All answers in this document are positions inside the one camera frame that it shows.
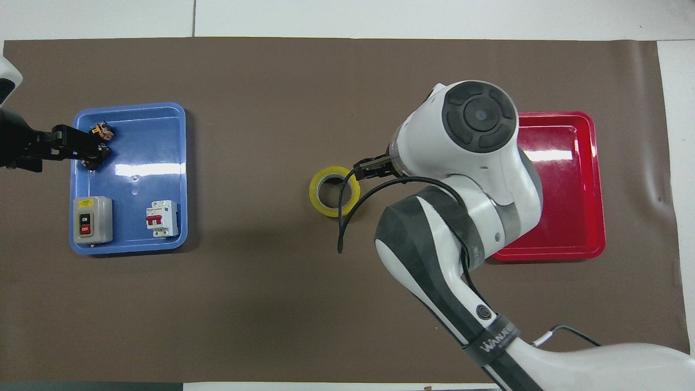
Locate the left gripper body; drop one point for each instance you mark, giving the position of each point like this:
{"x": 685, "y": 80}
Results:
{"x": 21, "y": 146}

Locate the yellow tape roll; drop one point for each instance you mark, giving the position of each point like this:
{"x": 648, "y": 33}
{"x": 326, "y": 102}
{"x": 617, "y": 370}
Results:
{"x": 317, "y": 198}

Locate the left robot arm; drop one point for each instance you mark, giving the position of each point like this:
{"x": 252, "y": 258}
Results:
{"x": 6, "y": 76}

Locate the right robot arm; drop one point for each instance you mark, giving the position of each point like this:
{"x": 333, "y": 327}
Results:
{"x": 478, "y": 163}

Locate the blue plastic tray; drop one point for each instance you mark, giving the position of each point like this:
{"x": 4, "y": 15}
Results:
{"x": 141, "y": 146}

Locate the white circuit breaker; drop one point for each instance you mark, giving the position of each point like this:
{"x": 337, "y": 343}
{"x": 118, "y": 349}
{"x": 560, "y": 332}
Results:
{"x": 163, "y": 219}

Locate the red plastic tray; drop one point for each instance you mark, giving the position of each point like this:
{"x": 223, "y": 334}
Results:
{"x": 570, "y": 184}

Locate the grey push-button switch box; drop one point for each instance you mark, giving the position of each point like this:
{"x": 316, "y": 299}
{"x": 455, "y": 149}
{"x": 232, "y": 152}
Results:
{"x": 100, "y": 220}

